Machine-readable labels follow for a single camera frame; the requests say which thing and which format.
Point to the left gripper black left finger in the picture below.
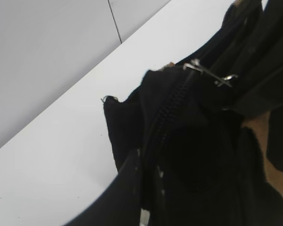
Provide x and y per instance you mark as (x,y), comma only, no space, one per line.
(120,203)

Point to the silver zipper pull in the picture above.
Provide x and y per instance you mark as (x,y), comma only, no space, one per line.
(219,81)

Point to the black canvas tote bag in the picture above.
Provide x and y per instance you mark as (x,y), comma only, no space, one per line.
(203,162)

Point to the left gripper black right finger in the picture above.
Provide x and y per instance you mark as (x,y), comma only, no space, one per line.
(260,66)

